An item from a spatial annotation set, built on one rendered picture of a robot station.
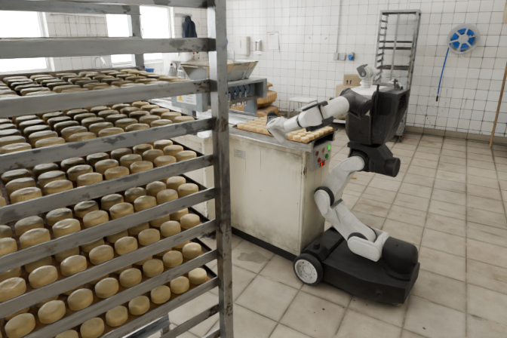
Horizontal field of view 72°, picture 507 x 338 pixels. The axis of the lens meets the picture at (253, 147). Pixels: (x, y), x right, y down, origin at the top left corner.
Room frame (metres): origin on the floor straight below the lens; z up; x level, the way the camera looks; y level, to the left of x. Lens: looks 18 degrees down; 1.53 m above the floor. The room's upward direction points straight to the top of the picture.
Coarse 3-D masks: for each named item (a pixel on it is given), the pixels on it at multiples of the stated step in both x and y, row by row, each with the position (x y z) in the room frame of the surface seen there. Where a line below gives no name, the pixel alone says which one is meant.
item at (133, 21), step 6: (132, 18) 1.13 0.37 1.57; (138, 18) 1.14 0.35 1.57; (132, 24) 1.13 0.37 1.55; (138, 24) 1.14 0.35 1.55; (132, 30) 1.12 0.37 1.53; (138, 30) 1.14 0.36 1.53; (132, 54) 1.13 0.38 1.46; (138, 54) 1.13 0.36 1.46; (132, 60) 1.14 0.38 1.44; (138, 60) 1.13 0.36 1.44; (162, 330) 1.13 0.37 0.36; (168, 330) 1.14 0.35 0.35
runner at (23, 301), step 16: (208, 224) 0.79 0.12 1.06; (160, 240) 0.71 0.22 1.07; (176, 240) 0.73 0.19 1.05; (128, 256) 0.65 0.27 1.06; (144, 256) 0.68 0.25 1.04; (80, 272) 0.59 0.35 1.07; (96, 272) 0.61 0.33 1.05; (48, 288) 0.55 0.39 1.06; (64, 288) 0.57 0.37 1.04; (0, 304) 0.50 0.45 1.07; (16, 304) 0.52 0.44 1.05; (32, 304) 0.53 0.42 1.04
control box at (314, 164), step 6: (324, 144) 2.16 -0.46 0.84; (330, 144) 2.20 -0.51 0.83; (318, 150) 2.07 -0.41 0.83; (324, 150) 2.14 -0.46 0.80; (330, 150) 2.21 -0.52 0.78; (312, 156) 2.03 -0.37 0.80; (318, 156) 2.08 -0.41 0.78; (324, 156) 2.14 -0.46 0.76; (312, 162) 2.03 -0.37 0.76; (318, 162) 2.08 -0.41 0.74; (324, 162) 2.14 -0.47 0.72; (312, 168) 2.03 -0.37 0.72
